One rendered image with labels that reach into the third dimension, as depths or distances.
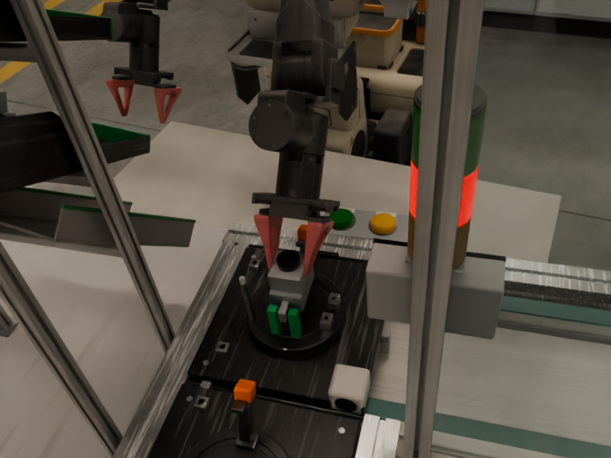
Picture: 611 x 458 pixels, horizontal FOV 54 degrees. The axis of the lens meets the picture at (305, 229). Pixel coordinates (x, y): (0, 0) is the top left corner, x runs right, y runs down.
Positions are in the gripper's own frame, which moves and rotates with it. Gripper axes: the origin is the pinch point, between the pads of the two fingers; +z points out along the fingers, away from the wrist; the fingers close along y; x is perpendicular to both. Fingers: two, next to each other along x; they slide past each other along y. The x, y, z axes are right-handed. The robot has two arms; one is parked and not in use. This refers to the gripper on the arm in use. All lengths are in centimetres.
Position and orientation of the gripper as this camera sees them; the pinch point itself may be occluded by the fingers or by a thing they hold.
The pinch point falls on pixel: (289, 267)
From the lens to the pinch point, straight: 77.0
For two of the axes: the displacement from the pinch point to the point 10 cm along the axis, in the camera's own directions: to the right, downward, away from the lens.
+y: 9.6, 1.3, -2.3
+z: -1.1, 9.9, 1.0
